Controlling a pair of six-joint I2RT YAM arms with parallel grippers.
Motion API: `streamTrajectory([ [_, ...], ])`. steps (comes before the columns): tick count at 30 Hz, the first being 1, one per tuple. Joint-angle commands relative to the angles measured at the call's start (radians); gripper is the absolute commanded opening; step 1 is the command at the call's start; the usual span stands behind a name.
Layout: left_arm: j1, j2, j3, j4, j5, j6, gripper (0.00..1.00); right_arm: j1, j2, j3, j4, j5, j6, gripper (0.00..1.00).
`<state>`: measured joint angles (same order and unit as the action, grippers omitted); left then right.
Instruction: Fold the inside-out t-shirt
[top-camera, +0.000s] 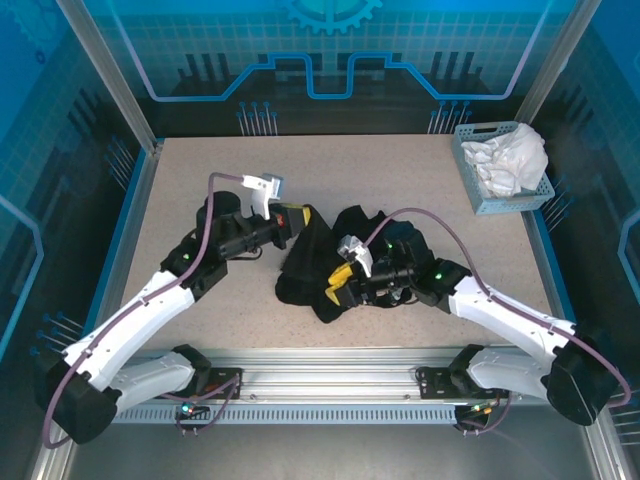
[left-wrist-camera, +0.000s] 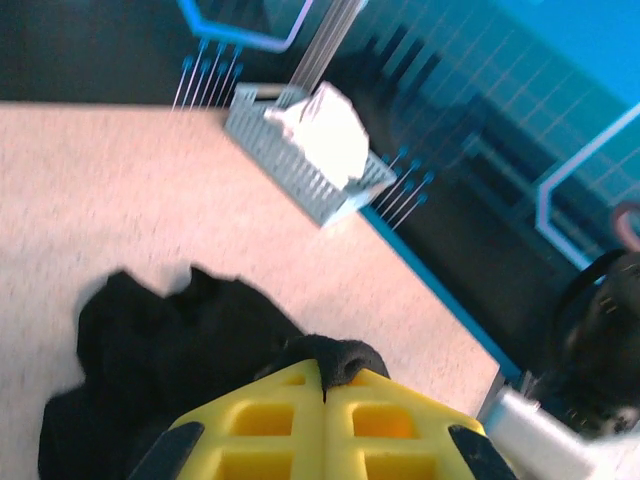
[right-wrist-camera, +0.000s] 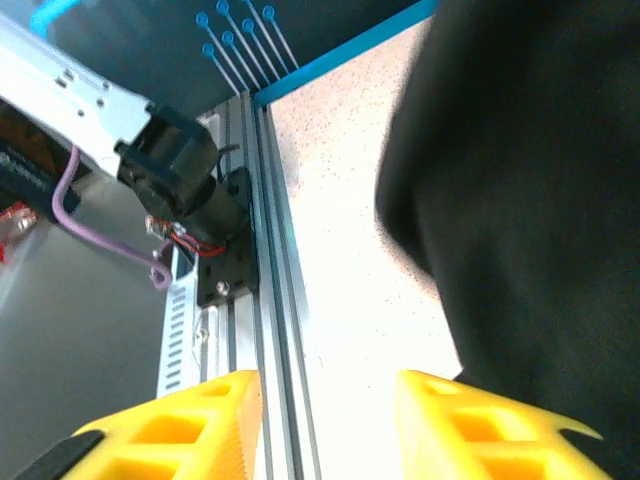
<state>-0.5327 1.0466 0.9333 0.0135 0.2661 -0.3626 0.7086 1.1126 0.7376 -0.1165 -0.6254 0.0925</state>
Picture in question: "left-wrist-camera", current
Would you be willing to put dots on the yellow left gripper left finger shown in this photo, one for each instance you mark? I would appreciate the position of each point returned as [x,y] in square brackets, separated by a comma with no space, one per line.
[260,440]

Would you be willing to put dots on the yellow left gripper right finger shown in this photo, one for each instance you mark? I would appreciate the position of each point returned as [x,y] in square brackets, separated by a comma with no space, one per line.
[400,440]

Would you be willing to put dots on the black floral print t-shirt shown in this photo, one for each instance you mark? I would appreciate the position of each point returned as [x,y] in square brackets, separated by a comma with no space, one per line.
[175,340]

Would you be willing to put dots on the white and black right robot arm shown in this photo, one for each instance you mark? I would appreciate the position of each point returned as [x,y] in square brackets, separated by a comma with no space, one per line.
[600,340]

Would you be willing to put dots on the light blue perforated basket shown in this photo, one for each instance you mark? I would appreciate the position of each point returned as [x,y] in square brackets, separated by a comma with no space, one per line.
[280,155]

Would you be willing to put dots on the white crumpled cloth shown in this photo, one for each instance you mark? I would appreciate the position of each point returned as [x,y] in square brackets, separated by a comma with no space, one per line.
[330,135]

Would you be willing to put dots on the aluminium frame post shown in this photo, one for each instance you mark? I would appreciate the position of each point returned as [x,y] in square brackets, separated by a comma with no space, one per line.
[327,40]

